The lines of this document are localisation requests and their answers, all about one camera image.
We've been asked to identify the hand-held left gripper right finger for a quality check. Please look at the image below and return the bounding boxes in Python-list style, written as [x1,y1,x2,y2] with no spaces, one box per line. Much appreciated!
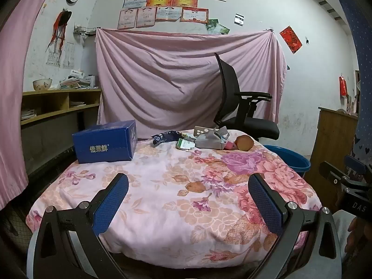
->
[248,173,345,279]

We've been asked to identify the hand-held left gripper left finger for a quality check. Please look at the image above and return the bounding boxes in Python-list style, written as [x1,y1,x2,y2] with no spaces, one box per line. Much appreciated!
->
[29,173,130,279]

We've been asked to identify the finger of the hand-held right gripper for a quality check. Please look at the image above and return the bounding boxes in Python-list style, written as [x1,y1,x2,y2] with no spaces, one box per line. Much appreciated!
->
[344,155,367,178]
[319,161,349,185]

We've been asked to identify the blue plastic bucket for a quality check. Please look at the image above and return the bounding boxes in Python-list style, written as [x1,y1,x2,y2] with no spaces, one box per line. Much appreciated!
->
[263,145,311,178]

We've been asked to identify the brown sweet potato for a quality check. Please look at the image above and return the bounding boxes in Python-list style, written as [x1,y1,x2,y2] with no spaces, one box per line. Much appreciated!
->
[235,135,254,152]

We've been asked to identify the grey cardboard box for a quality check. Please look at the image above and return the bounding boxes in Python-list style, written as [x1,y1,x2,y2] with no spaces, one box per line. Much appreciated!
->
[193,126,231,151]

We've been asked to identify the dark snack wrapper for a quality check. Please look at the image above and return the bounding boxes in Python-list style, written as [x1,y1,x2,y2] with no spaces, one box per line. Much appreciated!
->
[150,130,183,146]

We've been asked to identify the green white packet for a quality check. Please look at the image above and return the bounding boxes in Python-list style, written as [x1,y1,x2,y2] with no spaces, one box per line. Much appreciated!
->
[177,138,197,151]

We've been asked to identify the person's right hand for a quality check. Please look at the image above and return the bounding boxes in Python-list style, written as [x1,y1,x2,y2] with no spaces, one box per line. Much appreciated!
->
[347,218,372,259]

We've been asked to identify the wooden cabinet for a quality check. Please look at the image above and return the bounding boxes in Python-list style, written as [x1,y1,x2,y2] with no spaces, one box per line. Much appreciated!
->
[305,106,359,198]

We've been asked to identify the pink floral blanket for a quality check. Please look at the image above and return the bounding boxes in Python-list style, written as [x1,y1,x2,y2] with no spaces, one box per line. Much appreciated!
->
[26,138,323,269]

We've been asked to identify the blue carton box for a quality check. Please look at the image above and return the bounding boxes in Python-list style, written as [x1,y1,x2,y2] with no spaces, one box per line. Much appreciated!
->
[72,120,137,164]

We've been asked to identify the blue dotted curtain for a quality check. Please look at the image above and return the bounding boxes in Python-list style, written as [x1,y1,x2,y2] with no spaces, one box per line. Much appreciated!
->
[334,0,372,160]

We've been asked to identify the black office chair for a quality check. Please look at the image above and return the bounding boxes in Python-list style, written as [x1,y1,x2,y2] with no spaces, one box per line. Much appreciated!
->
[213,52,280,141]

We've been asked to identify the wooden shelf unit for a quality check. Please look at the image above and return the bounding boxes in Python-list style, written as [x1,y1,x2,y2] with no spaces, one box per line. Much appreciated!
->
[20,89,102,127]

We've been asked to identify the stack of papers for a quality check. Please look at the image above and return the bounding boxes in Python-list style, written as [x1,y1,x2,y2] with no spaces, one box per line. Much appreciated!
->
[60,70,99,90]

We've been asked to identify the pink hanging sheet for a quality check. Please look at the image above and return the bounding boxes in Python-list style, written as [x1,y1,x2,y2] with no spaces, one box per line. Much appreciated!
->
[95,27,288,140]

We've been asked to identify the flowered ceramic bowl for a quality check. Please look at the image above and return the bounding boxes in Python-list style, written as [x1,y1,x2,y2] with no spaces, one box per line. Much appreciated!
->
[33,78,53,91]

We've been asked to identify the pink curtain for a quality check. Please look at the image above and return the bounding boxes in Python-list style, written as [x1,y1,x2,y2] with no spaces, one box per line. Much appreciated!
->
[0,0,60,210]

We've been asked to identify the red wall poster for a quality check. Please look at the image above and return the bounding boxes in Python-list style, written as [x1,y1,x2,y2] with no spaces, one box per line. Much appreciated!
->
[279,26,303,54]

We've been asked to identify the paper wall calendar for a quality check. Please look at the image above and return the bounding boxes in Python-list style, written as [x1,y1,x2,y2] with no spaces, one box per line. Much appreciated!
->
[46,42,75,69]

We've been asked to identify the wire wall rack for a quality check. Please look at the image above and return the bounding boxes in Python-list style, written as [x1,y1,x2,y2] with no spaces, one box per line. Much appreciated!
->
[73,25,98,37]

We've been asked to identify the red tassel wall decoration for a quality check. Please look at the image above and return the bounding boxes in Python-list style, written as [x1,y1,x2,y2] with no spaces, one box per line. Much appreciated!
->
[48,10,73,51]

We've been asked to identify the group of wall certificates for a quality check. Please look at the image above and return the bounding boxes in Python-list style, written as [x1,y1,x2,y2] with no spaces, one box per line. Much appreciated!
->
[117,0,226,30]

